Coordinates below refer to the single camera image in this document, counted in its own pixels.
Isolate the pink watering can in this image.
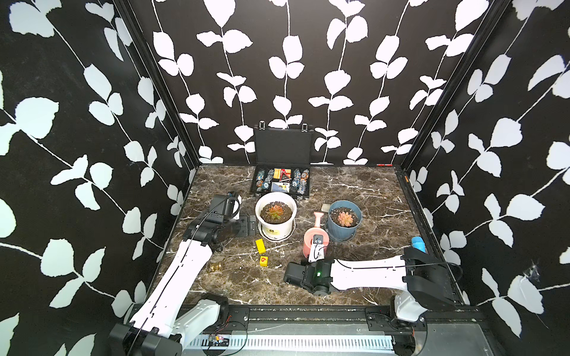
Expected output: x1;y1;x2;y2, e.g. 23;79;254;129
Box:
303;212;330;263

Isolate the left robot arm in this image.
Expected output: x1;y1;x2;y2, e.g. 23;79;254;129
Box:
108;212;257;355

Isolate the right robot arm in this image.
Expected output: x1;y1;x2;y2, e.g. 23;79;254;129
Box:
284;247;459;323

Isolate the red-green succulent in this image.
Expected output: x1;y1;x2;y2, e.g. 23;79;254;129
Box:
267;203;285;223

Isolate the pink succulent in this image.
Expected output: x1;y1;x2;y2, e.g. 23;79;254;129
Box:
337;211;355;228

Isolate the yellow rectangular block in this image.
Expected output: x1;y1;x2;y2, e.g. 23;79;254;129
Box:
255;239;266;255

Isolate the yellow number cube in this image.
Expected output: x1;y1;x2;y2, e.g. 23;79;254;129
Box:
259;256;269;267

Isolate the white pot saucer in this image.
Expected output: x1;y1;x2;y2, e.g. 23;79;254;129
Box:
258;221;296;243

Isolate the white flower pot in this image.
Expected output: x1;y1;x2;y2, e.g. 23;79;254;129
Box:
255;192;297;242

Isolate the blue flower pot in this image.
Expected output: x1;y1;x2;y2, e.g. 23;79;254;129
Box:
325;200;362;243

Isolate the black poker chip case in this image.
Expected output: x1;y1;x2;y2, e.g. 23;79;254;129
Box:
250;121;313;200

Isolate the blue cylinder tool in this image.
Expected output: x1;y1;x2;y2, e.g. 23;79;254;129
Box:
411;237;428;253

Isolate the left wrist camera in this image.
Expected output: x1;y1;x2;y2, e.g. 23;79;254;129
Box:
209;192;242;222

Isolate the front metal rail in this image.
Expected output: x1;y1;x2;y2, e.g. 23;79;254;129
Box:
113;304;495;356

